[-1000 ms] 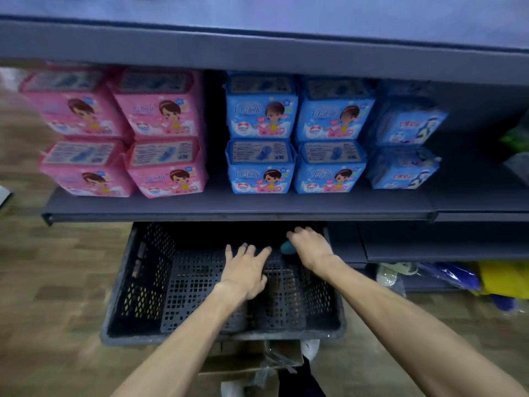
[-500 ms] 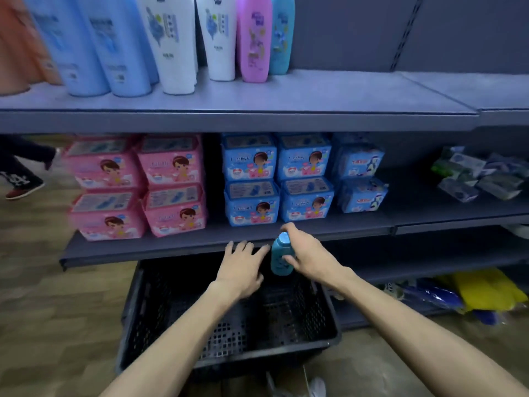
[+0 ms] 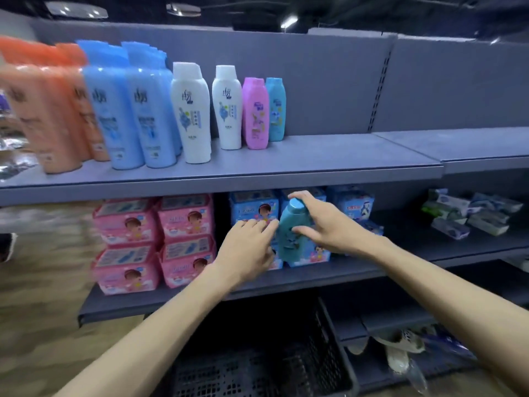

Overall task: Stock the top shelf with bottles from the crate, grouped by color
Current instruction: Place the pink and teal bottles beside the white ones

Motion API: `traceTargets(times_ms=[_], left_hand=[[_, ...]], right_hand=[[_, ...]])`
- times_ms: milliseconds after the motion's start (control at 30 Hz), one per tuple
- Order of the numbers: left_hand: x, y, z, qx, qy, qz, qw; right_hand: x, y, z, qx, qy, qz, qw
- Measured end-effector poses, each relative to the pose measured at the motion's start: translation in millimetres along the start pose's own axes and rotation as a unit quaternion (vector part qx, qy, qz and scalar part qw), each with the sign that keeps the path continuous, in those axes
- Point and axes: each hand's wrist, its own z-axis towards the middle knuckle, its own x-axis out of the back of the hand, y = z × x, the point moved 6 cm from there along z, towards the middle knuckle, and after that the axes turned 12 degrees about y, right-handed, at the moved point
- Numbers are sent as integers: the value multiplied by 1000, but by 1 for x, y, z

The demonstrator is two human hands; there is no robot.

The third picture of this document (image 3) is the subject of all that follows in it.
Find person's right hand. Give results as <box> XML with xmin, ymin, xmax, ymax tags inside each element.
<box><xmin>288</xmin><ymin>190</ymin><xmax>390</xmax><ymax>257</ymax></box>

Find person's left hand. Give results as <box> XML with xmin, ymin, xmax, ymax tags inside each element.
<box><xmin>212</xmin><ymin>218</ymin><xmax>280</xmax><ymax>288</ymax></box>

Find teal plastic bottle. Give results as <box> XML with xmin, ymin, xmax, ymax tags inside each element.
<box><xmin>277</xmin><ymin>197</ymin><xmax>318</xmax><ymax>269</ymax></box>

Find person's left forearm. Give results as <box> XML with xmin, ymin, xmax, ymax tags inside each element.
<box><xmin>53</xmin><ymin>264</ymin><xmax>244</xmax><ymax>397</ymax></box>

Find person's right forearm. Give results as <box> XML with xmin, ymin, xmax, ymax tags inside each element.
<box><xmin>372</xmin><ymin>237</ymin><xmax>529</xmax><ymax>396</ymax></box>

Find pink wet wipes packet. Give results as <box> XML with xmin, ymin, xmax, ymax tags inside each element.
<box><xmin>156</xmin><ymin>194</ymin><xmax>216</xmax><ymax>243</ymax></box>
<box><xmin>91</xmin><ymin>243</ymin><xmax>162</xmax><ymax>296</ymax></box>
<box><xmin>159</xmin><ymin>235</ymin><xmax>218</xmax><ymax>289</ymax></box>
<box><xmin>92</xmin><ymin>198</ymin><xmax>160</xmax><ymax>247</ymax></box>

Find grey metal shelf unit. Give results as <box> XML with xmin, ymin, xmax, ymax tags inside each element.
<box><xmin>308</xmin><ymin>28</ymin><xmax>529</xmax><ymax>389</ymax></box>
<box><xmin>0</xmin><ymin>18</ymin><xmax>445</xmax><ymax>327</ymax></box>

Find pink plastic bottle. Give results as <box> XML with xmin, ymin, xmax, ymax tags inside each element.
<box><xmin>241</xmin><ymin>77</ymin><xmax>270</xmax><ymax>150</ymax></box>

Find light blue plastic bottle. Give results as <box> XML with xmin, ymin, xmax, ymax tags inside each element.
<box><xmin>265</xmin><ymin>77</ymin><xmax>287</xmax><ymax>142</ymax></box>

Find small white shampoo bottle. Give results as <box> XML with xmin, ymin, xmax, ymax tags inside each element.
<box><xmin>212</xmin><ymin>65</ymin><xmax>244</xmax><ymax>151</ymax></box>

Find large white shampoo bottle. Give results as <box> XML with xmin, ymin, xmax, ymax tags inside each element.
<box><xmin>170</xmin><ymin>61</ymin><xmax>212</xmax><ymax>165</ymax></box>

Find black plastic basket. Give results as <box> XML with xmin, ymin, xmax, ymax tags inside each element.
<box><xmin>164</xmin><ymin>297</ymin><xmax>360</xmax><ymax>397</ymax></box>

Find white green tissue packet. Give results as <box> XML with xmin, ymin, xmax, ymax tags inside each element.
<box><xmin>466</xmin><ymin>210</ymin><xmax>510</xmax><ymax>237</ymax></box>
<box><xmin>431</xmin><ymin>216</ymin><xmax>471</xmax><ymax>240</ymax></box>
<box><xmin>422</xmin><ymin>188</ymin><xmax>473</xmax><ymax>219</ymax></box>
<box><xmin>470</xmin><ymin>192</ymin><xmax>524</xmax><ymax>215</ymax></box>

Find white slipper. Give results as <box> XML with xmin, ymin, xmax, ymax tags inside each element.
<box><xmin>371</xmin><ymin>328</ymin><xmax>426</xmax><ymax>375</ymax></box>

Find group of blue shampoo bottles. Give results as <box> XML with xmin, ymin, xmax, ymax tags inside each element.
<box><xmin>75</xmin><ymin>39</ymin><xmax>183</xmax><ymax>171</ymax></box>

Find clear plastic wrapped item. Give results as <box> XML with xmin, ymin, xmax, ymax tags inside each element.
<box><xmin>421</xmin><ymin>323</ymin><xmax>478</xmax><ymax>362</ymax></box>

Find orange shampoo bottle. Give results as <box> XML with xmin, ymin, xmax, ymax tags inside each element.
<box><xmin>54</xmin><ymin>42</ymin><xmax>110</xmax><ymax>162</ymax></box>
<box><xmin>0</xmin><ymin>36</ymin><xmax>82</xmax><ymax>175</ymax></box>

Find black white shoe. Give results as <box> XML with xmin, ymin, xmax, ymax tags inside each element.
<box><xmin>0</xmin><ymin>232</ymin><xmax>18</xmax><ymax>263</ymax></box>

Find silver foil packets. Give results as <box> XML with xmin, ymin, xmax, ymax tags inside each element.
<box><xmin>0</xmin><ymin>134</ymin><xmax>39</xmax><ymax>180</ymax></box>

